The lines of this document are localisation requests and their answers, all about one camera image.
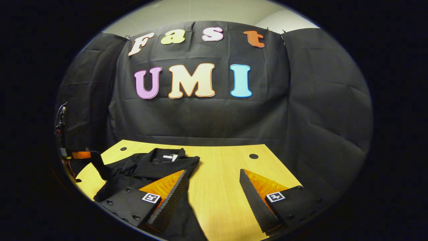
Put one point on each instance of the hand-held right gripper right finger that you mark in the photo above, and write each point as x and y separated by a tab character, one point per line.
255	204

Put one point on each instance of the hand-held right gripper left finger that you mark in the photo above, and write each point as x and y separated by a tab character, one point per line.
170	204

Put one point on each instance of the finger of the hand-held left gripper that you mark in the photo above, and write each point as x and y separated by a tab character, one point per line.
82	155

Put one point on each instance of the black button shirt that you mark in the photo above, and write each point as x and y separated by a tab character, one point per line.
150	169

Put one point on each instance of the black backdrop cloth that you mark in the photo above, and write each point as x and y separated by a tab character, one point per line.
301	117

